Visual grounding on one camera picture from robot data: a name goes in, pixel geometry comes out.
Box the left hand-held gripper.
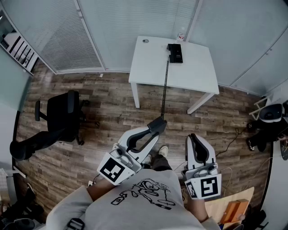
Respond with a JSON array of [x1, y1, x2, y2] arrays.
[[96, 126, 161, 186]]

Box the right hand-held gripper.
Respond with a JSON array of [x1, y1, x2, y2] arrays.
[[181, 133, 223, 200]]

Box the black phone handset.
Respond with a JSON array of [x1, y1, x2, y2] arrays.
[[147, 116, 167, 135]]

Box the person's right forearm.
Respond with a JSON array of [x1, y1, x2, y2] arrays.
[[187, 197, 209, 223]]

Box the person's left forearm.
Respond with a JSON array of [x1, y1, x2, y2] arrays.
[[86, 177, 117, 203]]

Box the black phone base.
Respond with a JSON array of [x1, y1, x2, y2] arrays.
[[166, 43, 184, 64]]

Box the person's right white shoe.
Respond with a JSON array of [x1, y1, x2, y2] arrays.
[[158, 145, 169, 158]]

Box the person's dark trousers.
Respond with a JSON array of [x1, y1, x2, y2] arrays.
[[149, 154, 173, 172]]

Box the light wooden board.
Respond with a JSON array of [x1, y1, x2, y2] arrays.
[[204, 186, 255, 224]]

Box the orange box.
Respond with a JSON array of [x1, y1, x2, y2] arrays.
[[221, 199, 250, 225]]

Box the grey printed t-shirt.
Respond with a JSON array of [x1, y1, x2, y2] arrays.
[[46, 168, 221, 230]]

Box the white table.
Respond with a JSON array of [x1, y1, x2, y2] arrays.
[[128, 35, 220, 115]]

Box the black office chair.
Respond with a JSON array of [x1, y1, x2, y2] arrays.
[[9, 89, 91, 161]]

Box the white curved desk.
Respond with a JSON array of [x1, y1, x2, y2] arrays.
[[261, 134, 288, 230]]

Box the clear water bottle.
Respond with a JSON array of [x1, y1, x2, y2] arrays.
[[176, 27, 186, 43]]

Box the dark equipment pile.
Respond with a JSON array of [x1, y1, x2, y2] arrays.
[[0, 183, 45, 230]]

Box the shelf of binders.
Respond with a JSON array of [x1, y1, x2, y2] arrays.
[[0, 31, 39, 76]]

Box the black floor cable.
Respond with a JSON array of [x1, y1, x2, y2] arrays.
[[215, 127, 247, 157]]

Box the white frame stand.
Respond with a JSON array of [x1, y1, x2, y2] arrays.
[[249, 95, 274, 121]]

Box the black strap buckle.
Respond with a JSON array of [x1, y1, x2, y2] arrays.
[[67, 217, 86, 230]]

